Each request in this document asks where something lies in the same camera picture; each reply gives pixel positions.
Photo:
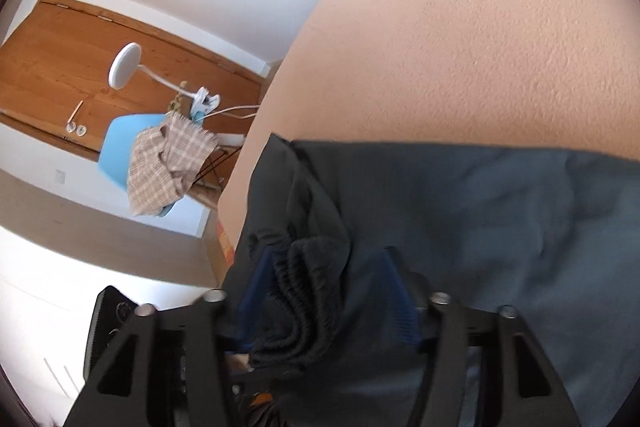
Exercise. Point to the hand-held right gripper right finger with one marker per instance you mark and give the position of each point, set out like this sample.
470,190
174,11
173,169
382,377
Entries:
404,309

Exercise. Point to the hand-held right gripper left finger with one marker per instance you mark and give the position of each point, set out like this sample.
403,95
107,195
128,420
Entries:
255,292

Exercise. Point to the black pants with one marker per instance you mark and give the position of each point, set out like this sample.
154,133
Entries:
450,217

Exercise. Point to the plaid cloth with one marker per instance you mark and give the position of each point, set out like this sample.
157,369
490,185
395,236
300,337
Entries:
165,162

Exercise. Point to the blue chair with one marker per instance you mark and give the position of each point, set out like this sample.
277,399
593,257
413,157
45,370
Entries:
117,147

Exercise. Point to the white desk lamp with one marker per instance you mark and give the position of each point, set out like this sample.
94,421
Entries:
124,64

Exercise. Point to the wooden door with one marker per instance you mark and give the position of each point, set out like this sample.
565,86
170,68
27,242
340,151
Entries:
75,52

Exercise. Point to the peach blanket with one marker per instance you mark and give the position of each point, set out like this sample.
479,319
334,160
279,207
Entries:
450,47

